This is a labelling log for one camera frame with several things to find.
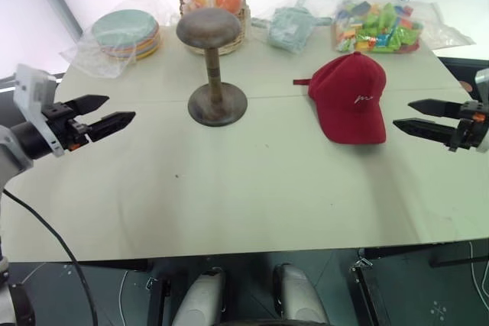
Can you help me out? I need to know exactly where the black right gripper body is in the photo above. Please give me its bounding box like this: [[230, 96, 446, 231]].
[[445, 99, 489, 153]]

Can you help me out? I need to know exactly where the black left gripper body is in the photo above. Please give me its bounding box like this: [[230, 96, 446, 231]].
[[40, 99, 96, 152]]

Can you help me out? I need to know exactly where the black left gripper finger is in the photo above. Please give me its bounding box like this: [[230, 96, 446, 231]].
[[70, 94, 111, 116], [87, 111, 137, 143]]

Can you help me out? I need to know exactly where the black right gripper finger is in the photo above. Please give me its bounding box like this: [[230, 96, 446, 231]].
[[392, 118, 458, 147], [407, 98, 463, 119]]

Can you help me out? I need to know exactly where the brown wooden hat stand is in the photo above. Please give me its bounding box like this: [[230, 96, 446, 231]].
[[175, 8, 248, 127]]

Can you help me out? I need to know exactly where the clear plastic bag over plates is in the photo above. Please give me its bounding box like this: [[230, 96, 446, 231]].
[[59, 0, 180, 80]]

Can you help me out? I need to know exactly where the stack of coloured plates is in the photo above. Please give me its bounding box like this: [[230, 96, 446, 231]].
[[91, 8, 162, 62]]

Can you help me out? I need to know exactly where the clear plastic bag of blocks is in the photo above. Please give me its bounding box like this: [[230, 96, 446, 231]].
[[330, 0, 477, 55]]

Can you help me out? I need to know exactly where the red baseball cap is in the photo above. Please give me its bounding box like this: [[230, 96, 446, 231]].
[[293, 50, 387, 146]]

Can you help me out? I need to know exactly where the bag of colourful blocks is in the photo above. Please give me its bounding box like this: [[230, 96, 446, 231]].
[[334, 0, 426, 54]]

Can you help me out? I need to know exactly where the woven wicker basket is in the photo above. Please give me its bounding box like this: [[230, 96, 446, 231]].
[[177, 0, 252, 56]]

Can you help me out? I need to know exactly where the light green folded cloth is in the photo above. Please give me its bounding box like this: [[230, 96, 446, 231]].
[[266, 7, 315, 54]]

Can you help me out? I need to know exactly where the black table leg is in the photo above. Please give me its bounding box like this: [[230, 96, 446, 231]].
[[349, 257, 384, 326], [147, 259, 173, 326]]

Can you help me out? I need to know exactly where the light green cloth bag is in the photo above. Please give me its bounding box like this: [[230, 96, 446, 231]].
[[250, 0, 333, 55]]

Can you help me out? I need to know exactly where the silver rounded robot leg shell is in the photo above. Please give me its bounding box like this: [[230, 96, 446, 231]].
[[173, 266, 227, 326], [271, 263, 330, 326]]

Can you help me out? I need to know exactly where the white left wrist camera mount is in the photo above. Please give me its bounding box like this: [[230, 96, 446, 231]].
[[13, 63, 64, 158]]

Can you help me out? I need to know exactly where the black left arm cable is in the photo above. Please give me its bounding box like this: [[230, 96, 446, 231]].
[[2, 188, 99, 326]]

